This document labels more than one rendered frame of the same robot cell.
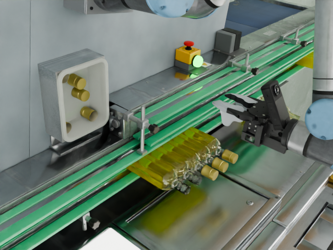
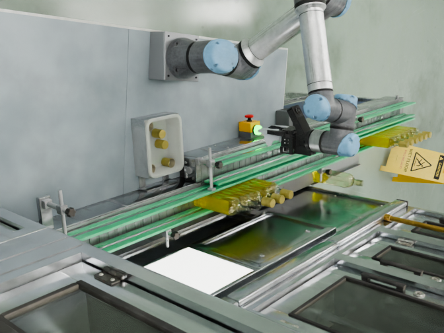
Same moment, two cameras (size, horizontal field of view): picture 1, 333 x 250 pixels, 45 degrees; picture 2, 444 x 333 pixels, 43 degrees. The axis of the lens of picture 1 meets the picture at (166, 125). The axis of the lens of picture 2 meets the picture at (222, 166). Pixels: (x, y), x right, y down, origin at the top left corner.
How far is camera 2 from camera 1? 103 cm
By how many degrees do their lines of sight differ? 17
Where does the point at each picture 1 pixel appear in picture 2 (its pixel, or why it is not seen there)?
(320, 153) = (328, 144)
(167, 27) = (228, 102)
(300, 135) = (315, 135)
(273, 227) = (325, 242)
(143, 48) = (209, 117)
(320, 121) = (311, 107)
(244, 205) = (302, 232)
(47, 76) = (138, 125)
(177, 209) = (244, 236)
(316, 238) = (365, 252)
